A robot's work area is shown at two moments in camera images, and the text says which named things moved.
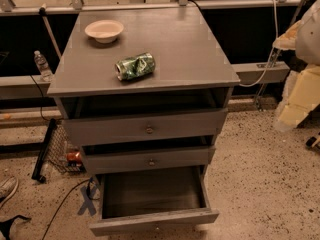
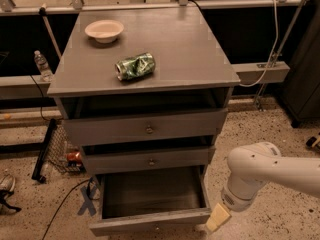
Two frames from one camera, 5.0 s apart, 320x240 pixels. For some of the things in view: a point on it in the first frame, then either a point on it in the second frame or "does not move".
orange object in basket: [75, 157] does not move
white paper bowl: [104, 31] does not move
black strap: [5, 226] to [3, 193]
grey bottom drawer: [149, 201] does not move
